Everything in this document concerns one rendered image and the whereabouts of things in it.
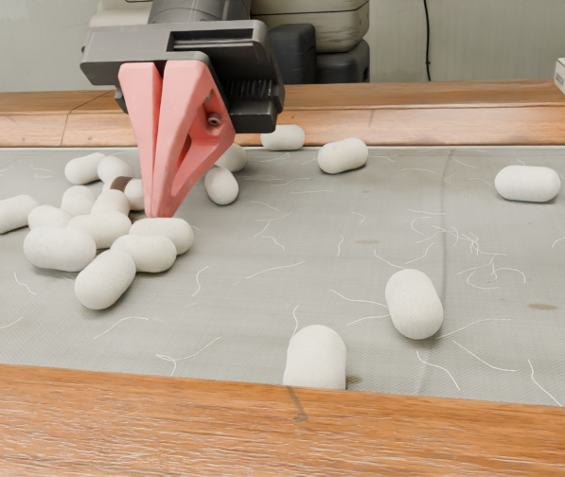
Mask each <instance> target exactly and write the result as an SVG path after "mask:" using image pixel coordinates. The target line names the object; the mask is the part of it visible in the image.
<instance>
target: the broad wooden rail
mask: <svg viewBox="0 0 565 477"><path fill-rule="evenodd" d="M554 81H555V79H489V80H451V81H413V82H375V83H337V84H300V85H284V88H285V92H286V94H285V100H284V107H283V112H282V113H281V114H279V115H277V121H276V125H297V126H299V127H300V128H301V129H302V130H303V131H304V133H305V136H306V140H305V143H304V145H303V146H302V147H323V146H324V145H326V144H328V143H332V142H338V141H342V140H345V139H348V138H358V139H361V141H362V142H363V143H364V144H365V145H366V147H449V146H565V95H564V94H563V93H562V92H561V91H560V90H559V88H558V87H557V86H556V85H555V84H554ZM115 90H116V89H111V90H73V91H35V92H0V148H138V146H137V143H136V139H135V136H134V132H133V129H132V122H131V120H130V116H129V115H127V114H125V113H124V112H123V111H122V109H121V108H120V106H119V105H118V104H117V102H116V101H115V99H114V97H115ZM260 136H261V133H236V135H235V140H234V144H237V145H239V146H241V147H264V146H263V145H262V143H261V140H260Z"/></svg>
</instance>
